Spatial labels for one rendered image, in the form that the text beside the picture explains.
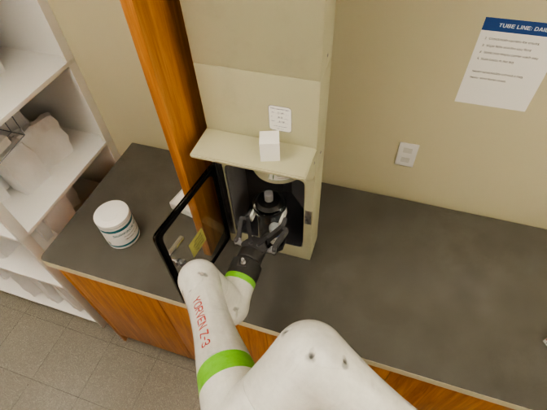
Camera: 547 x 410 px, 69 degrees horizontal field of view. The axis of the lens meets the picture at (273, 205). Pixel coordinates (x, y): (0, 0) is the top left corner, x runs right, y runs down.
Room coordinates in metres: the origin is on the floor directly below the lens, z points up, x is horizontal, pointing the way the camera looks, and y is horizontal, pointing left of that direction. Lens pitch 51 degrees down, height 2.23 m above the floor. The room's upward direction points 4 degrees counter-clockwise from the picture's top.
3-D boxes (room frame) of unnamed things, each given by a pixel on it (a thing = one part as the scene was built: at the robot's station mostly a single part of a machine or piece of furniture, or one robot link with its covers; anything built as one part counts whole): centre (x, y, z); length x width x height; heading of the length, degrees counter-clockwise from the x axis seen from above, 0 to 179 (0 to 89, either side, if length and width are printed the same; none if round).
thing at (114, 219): (0.94, 0.61, 1.02); 0.13 x 0.13 x 0.15
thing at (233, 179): (0.94, -0.02, 1.19); 0.26 x 0.24 x 0.35; 69
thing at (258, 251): (0.66, 0.07, 1.21); 0.09 x 0.08 x 0.07; 159
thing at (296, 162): (0.78, 0.05, 1.46); 0.32 x 0.11 x 0.10; 69
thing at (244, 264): (0.59, 0.10, 1.22); 0.09 x 0.06 x 0.12; 69
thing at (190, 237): (0.73, 0.25, 1.19); 0.30 x 0.01 x 0.40; 151
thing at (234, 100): (0.95, -0.02, 1.33); 0.32 x 0.25 x 0.77; 69
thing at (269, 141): (0.76, 0.00, 1.54); 0.05 x 0.05 x 0.06; 88
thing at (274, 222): (0.81, 0.01, 1.15); 0.11 x 0.11 x 0.21
